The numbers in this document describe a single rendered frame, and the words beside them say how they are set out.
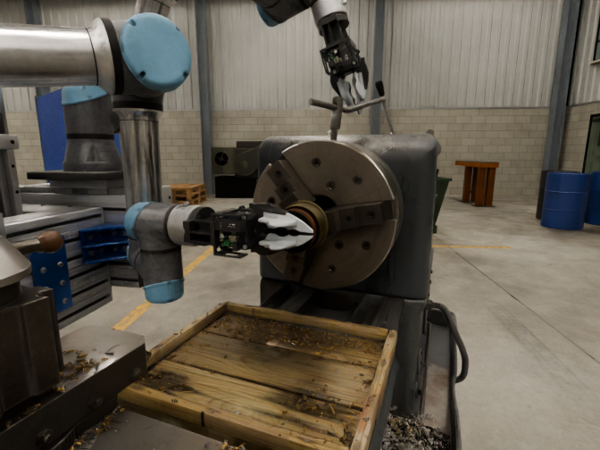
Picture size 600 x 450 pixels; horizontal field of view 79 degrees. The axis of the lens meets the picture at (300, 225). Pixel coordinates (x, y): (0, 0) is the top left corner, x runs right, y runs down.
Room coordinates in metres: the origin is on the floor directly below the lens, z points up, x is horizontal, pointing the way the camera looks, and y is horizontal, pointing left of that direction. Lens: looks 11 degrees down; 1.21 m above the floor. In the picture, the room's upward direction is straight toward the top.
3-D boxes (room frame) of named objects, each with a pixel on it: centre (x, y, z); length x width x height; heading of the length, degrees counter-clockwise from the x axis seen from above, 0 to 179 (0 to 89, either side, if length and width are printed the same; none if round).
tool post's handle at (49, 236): (0.30, 0.22, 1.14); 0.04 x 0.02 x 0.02; 158
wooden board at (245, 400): (0.52, 0.05, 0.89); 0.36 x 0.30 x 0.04; 68
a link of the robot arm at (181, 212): (0.65, 0.20, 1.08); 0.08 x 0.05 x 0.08; 157
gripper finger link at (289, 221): (0.58, 0.03, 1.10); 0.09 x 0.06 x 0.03; 67
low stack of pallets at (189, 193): (8.61, 2.80, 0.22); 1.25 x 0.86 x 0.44; 179
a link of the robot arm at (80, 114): (1.05, 0.58, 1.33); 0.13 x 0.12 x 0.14; 157
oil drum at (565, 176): (5.91, -4.34, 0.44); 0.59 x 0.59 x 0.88
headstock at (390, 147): (1.17, -0.19, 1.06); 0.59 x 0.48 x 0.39; 158
